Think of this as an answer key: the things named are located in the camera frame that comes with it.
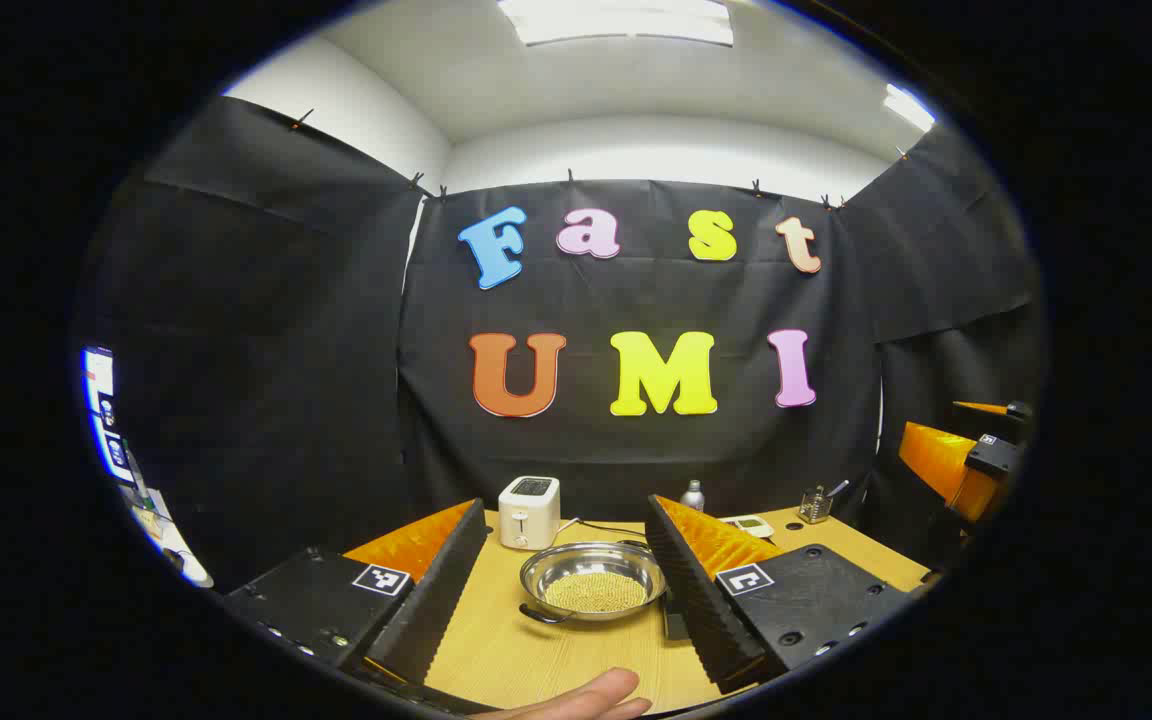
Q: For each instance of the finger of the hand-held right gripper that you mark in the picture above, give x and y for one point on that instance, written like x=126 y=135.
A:
x=941 y=460
x=986 y=408

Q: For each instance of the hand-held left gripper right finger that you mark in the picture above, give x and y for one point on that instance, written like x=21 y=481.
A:
x=696 y=600

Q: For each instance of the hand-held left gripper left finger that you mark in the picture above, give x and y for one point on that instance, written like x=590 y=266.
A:
x=436 y=595

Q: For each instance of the stainless steel pot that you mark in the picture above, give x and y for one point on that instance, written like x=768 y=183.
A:
x=591 y=562

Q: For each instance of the white divided dish of beans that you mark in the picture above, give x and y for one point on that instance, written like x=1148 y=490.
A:
x=748 y=526

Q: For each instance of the pile of yellow soybeans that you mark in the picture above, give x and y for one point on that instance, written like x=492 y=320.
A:
x=596 y=592

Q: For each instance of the silver bottle with colourful label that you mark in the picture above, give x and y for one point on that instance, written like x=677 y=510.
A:
x=693 y=497

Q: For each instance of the white toaster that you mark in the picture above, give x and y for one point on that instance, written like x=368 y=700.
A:
x=529 y=515

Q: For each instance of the white side desk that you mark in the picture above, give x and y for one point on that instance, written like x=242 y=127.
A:
x=171 y=545

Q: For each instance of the ceiling light panel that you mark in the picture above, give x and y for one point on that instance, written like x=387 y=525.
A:
x=909 y=107

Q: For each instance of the computer monitor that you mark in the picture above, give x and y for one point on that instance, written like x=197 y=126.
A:
x=101 y=410

